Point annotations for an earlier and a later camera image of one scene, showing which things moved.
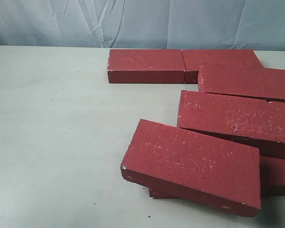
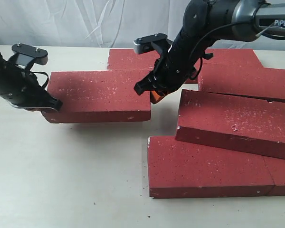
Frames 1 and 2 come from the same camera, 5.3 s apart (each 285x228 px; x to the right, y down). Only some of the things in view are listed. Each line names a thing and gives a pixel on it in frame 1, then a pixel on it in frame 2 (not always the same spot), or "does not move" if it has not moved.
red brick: [267, 125] does not move
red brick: [212, 172] -> [98, 97]
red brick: [193, 59] does not move
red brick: [274, 83] does not move
